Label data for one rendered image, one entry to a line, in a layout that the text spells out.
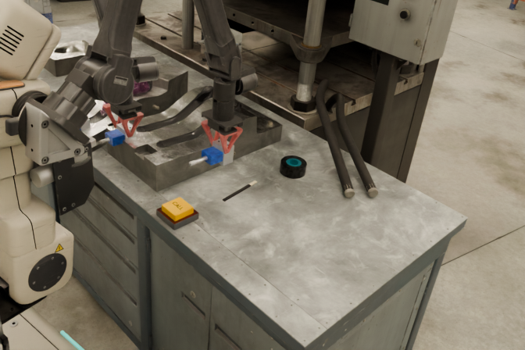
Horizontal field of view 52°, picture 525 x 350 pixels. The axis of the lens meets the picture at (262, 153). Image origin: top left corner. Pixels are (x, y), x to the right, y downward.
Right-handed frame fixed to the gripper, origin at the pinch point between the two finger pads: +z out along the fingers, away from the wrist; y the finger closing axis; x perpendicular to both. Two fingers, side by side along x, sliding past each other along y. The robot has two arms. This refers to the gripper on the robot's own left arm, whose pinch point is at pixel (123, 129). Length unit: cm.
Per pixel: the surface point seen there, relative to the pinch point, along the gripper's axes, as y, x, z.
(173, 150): -15.3, -6.5, 1.7
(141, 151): -8.1, -0.8, 3.9
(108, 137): -0.1, 4.9, 1.2
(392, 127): -11, -136, 34
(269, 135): -18.9, -42.7, 6.1
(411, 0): -34, -84, -38
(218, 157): -31.2, -9.8, -2.7
